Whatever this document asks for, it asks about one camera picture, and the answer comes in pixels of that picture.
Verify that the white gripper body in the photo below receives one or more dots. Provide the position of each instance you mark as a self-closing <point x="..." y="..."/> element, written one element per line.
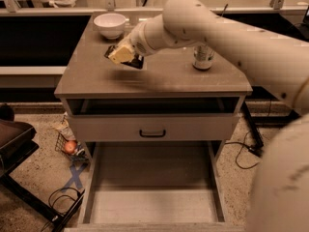
<point x="137" y="44"/>

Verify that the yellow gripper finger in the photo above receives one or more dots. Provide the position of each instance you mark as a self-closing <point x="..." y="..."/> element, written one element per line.
<point x="120" y="54"/>

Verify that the black rxbar chocolate bar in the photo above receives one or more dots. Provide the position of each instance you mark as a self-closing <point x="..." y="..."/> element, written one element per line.
<point x="136" y="62"/>

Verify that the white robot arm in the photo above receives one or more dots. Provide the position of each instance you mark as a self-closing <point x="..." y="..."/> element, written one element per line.
<point x="280" y="64"/>

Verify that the grey drawer cabinet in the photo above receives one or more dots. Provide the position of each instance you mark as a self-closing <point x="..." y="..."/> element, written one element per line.
<point x="167" y="85"/>

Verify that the closed top drawer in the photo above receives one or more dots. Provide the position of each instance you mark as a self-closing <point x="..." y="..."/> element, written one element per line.
<point x="178" y="128"/>

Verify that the open middle drawer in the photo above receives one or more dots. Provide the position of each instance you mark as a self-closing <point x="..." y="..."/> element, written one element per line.
<point x="153" y="187"/>

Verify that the white ceramic bowl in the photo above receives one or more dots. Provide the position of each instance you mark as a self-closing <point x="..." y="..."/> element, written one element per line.
<point x="111" y="26"/>

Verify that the green white soda can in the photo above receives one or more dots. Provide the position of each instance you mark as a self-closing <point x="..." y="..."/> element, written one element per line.
<point x="203" y="57"/>

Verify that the red apple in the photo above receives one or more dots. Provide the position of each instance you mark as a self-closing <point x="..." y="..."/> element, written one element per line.
<point x="70" y="147"/>

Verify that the black chair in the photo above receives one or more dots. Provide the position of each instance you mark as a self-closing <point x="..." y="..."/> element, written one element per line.
<point x="40" y="189"/>

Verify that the black leaning bar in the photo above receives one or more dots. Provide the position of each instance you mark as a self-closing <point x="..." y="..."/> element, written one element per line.
<point x="255" y="133"/>

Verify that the black drawer handle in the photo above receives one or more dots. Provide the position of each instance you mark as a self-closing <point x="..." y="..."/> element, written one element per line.
<point x="152" y="134"/>

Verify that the black wire basket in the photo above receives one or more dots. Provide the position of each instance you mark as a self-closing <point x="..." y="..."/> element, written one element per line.
<point x="78" y="156"/>

